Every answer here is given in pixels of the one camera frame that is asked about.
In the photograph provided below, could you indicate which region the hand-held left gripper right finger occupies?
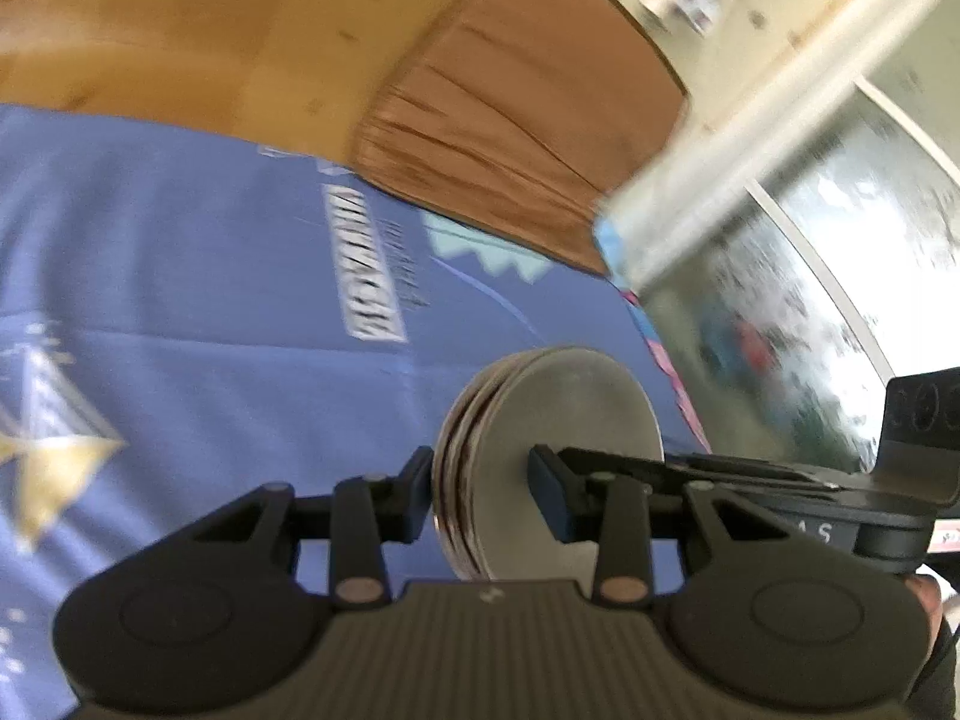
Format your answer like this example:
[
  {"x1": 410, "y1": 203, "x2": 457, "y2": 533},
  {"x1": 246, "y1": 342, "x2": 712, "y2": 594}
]
[{"x1": 527, "y1": 445, "x2": 755, "y2": 608}]

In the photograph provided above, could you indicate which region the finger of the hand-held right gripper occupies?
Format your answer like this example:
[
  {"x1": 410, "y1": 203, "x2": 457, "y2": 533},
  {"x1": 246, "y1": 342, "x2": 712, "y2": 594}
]
[{"x1": 559, "y1": 448, "x2": 878, "y2": 500}]

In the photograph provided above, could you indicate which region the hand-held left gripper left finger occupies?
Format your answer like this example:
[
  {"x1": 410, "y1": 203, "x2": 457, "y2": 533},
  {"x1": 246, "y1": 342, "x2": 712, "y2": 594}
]
[{"x1": 191, "y1": 445, "x2": 435, "y2": 608}]

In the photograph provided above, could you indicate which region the round floral white plate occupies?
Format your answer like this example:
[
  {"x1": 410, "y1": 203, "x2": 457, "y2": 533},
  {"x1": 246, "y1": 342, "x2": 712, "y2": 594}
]
[{"x1": 430, "y1": 356, "x2": 526, "y2": 567}]

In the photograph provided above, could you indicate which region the small floral white plate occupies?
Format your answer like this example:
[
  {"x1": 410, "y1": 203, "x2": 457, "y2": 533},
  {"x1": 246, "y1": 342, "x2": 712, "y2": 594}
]
[{"x1": 439, "y1": 351, "x2": 556, "y2": 578}]

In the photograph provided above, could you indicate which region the large floral white plate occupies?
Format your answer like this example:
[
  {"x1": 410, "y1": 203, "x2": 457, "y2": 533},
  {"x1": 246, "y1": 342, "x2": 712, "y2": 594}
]
[{"x1": 454, "y1": 347, "x2": 665, "y2": 583}]

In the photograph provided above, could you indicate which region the person's right hand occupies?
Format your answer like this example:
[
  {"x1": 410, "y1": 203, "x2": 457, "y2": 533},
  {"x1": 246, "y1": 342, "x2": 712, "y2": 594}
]
[{"x1": 904, "y1": 572, "x2": 960, "y2": 650}]

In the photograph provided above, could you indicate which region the patterned frosted window glass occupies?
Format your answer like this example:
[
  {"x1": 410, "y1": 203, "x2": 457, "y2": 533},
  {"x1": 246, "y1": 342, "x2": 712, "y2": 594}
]
[{"x1": 636, "y1": 79, "x2": 960, "y2": 470}]

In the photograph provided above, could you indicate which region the blue printed cloth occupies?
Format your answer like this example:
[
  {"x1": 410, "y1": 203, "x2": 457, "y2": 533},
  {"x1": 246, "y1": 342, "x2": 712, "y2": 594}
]
[{"x1": 0, "y1": 101, "x2": 713, "y2": 720}]

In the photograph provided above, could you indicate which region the brown seat cushion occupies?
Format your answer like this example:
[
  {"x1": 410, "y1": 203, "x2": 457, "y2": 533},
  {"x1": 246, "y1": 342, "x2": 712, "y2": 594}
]
[{"x1": 351, "y1": 0, "x2": 692, "y2": 278}]

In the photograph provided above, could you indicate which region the white window frame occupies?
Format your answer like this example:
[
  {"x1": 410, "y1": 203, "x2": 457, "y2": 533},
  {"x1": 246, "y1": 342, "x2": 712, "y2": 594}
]
[{"x1": 596, "y1": 0, "x2": 960, "y2": 297}]

